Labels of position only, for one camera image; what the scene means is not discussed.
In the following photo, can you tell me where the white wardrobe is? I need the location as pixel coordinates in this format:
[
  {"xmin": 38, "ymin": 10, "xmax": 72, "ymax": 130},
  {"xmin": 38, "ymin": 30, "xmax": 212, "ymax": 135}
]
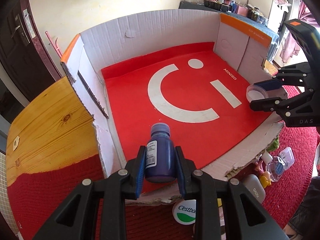
[{"xmin": 268, "ymin": 0, "xmax": 300, "ymax": 67}]

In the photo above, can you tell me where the green fuzzy toy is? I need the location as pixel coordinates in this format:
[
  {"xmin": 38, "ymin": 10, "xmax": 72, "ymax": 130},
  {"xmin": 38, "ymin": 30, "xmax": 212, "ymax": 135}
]
[{"xmin": 266, "ymin": 136, "xmax": 279, "ymax": 152}]

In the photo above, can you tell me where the grey pebble case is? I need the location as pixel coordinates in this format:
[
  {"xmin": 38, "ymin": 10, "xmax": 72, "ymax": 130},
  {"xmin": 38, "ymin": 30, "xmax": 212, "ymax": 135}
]
[{"xmin": 242, "ymin": 174, "xmax": 266, "ymax": 204}]

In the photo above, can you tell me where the dark wooden door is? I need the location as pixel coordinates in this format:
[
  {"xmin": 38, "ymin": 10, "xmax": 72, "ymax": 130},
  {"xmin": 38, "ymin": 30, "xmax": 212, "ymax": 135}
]
[{"xmin": 1, "ymin": 0, "xmax": 62, "ymax": 101}]

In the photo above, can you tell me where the pink yellow toy figure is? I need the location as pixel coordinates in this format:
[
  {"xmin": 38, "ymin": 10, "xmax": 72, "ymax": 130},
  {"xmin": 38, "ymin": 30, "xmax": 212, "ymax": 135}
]
[{"xmin": 254, "ymin": 160, "xmax": 272, "ymax": 189}]

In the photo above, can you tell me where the white orange cardboard box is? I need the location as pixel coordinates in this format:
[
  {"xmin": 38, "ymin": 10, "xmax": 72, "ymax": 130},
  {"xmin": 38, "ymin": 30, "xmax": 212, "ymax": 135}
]
[{"xmin": 60, "ymin": 8, "xmax": 284, "ymax": 207}]

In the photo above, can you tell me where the clear sanitizer bottle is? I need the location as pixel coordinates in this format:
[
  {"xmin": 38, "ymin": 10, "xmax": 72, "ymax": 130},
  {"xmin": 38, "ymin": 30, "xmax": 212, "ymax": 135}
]
[{"xmin": 261, "ymin": 151, "xmax": 285, "ymax": 182}]

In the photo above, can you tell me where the white green Cestbon cap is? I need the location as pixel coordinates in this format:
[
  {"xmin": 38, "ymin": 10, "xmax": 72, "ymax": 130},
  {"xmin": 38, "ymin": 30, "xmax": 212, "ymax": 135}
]
[{"xmin": 172, "ymin": 199, "xmax": 196, "ymax": 225}]

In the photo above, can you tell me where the purple plastic bottle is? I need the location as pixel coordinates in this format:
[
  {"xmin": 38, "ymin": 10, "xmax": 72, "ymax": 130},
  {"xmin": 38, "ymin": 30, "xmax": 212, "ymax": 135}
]
[{"xmin": 145, "ymin": 122, "xmax": 176, "ymax": 183}]

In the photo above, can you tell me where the pink curtain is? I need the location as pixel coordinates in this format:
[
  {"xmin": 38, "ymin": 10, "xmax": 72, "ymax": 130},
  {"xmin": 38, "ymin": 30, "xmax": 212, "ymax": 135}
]
[{"xmin": 280, "ymin": 0, "xmax": 319, "ymax": 63}]

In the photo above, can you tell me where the red Miniso bag liner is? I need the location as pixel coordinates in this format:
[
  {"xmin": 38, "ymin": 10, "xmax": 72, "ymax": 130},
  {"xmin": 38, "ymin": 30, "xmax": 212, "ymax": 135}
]
[{"xmin": 101, "ymin": 42, "xmax": 268, "ymax": 168}]

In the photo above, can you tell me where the clear round plastic lid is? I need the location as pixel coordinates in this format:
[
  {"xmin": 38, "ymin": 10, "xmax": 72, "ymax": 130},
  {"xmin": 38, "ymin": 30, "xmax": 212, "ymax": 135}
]
[{"xmin": 246, "ymin": 85, "xmax": 268, "ymax": 102}]

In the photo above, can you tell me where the black basket of items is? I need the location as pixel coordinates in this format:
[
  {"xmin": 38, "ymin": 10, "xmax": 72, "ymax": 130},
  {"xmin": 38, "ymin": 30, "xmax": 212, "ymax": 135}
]
[{"xmin": 203, "ymin": 0, "xmax": 229, "ymax": 12}]

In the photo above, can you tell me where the small white tag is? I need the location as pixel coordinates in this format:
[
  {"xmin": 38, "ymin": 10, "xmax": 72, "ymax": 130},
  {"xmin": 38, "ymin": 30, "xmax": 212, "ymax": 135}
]
[{"xmin": 12, "ymin": 135, "xmax": 20, "ymax": 151}]

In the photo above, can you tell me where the pink hanger stick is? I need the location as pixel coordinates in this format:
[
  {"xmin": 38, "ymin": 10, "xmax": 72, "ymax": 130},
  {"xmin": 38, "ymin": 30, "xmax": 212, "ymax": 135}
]
[{"xmin": 45, "ymin": 31, "xmax": 62, "ymax": 59}]

